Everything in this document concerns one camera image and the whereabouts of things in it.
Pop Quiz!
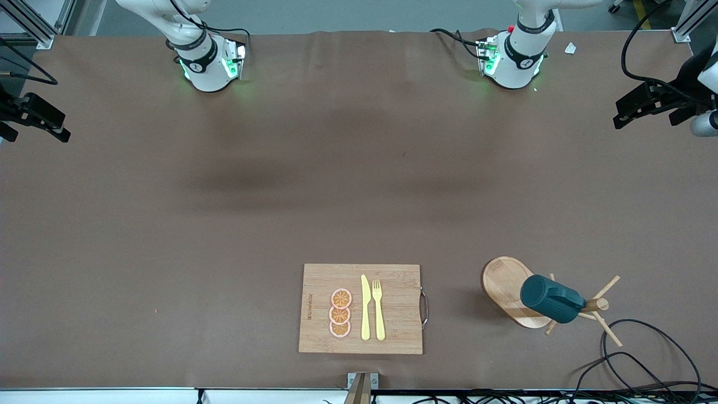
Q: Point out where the aluminium frame post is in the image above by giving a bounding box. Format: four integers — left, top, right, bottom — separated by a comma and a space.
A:
0, 0, 76, 50
671, 0, 718, 43

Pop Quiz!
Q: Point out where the brown table cover sheet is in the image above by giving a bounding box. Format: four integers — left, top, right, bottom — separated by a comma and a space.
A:
0, 28, 718, 391

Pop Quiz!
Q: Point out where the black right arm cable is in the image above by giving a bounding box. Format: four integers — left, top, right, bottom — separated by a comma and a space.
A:
0, 36, 58, 85

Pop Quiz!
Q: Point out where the black looped cable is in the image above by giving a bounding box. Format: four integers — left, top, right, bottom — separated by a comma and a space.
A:
569, 319, 703, 404

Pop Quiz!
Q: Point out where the black cable bundle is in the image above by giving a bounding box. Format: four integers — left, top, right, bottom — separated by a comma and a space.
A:
387, 387, 718, 404

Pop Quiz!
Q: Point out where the yellow plastic fork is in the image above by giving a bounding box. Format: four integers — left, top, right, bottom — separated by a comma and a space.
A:
372, 279, 386, 342

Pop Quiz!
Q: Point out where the wooden mug rack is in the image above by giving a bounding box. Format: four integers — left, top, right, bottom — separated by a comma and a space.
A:
481, 256, 624, 348

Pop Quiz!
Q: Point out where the yellow plastic knife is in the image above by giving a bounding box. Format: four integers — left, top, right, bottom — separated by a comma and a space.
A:
361, 274, 371, 341

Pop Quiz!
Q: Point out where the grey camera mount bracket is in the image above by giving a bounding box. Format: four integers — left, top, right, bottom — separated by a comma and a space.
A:
347, 372, 379, 404

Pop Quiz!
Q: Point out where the bamboo cutting board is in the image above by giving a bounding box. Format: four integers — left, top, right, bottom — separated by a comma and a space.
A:
298, 263, 430, 355

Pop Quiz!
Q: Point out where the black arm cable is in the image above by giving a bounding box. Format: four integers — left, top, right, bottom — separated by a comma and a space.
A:
620, 0, 702, 104
0, 36, 58, 85

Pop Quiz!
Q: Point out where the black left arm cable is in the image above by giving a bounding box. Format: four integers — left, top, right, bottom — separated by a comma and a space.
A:
620, 0, 702, 104

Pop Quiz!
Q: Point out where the teal mug with handle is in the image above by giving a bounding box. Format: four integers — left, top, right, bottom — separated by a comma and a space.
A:
520, 274, 587, 324

